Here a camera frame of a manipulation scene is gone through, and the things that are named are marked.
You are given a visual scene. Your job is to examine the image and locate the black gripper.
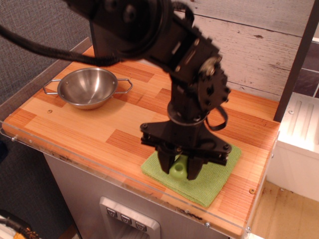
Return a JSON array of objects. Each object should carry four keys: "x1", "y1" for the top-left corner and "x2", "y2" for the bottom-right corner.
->
[{"x1": 140, "y1": 120, "x2": 231, "y2": 180}]

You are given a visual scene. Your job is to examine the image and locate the grey spatula with green handle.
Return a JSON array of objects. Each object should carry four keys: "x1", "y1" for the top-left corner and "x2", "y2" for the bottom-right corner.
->
[{"x1": 169, "y1": 155, "x2": 188, "y2": 180}]

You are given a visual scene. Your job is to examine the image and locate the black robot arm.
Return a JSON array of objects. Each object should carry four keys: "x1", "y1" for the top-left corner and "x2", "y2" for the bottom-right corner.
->
[{"x1": 67, "y1": 0, "x2": 231, "y2": 180}]

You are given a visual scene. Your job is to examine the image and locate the green table cloth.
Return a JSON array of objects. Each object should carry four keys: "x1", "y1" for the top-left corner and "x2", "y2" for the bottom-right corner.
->
[{"x1": 141, "y1": 145, "x2": 241, "y2": 207}]

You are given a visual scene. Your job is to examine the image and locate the silver dispenser panel with buttons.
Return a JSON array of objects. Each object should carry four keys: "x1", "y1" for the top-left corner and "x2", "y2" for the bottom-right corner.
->
[{"x1": 99, "y1": 197, "x2": 161, "y2": 239}]

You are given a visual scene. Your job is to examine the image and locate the steel bowl with handles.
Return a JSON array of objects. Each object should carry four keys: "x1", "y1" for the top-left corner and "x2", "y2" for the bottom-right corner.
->
[{"x1": 42, "y1": 68, "x2": 133, "y2": 110}]

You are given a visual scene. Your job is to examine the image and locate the black braided cable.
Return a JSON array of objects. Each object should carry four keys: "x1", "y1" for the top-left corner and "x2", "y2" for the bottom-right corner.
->
[{"x1": 0, "y1": 24, "x2": 125, "y2": 67}]

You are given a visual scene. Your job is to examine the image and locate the dark grey upright post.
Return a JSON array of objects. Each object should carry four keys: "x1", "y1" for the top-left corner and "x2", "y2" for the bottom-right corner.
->
[{"x1": 89, "y1": 21, "x2": 113, "y2": 58}]

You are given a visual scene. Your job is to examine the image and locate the dark grey right post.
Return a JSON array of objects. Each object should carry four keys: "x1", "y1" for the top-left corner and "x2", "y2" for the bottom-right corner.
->
[{"x1": 273, "y1": 0, "x2": 319, "y2": 122}]

